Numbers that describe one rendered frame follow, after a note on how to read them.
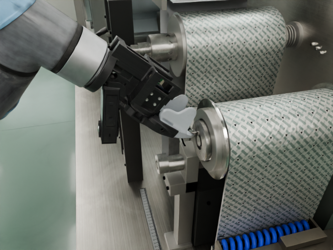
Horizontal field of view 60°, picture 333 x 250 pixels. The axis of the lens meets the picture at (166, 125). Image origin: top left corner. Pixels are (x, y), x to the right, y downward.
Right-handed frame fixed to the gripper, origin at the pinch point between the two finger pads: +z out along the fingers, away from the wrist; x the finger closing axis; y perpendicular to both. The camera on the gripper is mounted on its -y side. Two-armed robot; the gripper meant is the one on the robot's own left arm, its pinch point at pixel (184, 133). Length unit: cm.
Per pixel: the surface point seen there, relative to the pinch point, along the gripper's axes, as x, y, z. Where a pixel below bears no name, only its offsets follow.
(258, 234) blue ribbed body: -10.3, -7.5, 24.4
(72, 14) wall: 548, -110, 39
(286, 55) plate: 23.8, 25.2, 26.6
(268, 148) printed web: -8.3, 8.3, 9.1
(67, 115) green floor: 219, -128, 45
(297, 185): -8.4, 5.4, 22.9
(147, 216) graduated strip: 11.0, -31.0, 18.7
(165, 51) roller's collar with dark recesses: 19.8, 7.2, -3.9
